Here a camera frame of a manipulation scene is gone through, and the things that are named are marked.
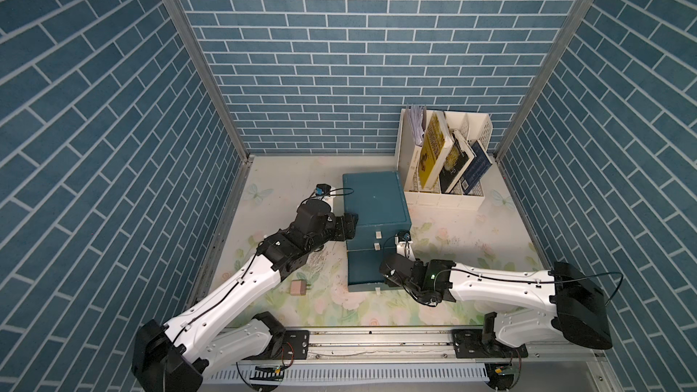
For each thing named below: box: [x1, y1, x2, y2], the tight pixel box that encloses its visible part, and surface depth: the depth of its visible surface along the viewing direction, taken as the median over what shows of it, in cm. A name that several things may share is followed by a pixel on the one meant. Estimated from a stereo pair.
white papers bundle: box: [408, 105, 427, 147], surface depth 94 cm
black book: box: [439, 129, 476, 195], surface depth 100 cm
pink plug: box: [290, 279, 312, 296], surface depth 84 cm
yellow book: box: [418, 110, 454, 190], surface depth 98 cm
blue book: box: [461, 139, 493, 195], surface depth 103 cm
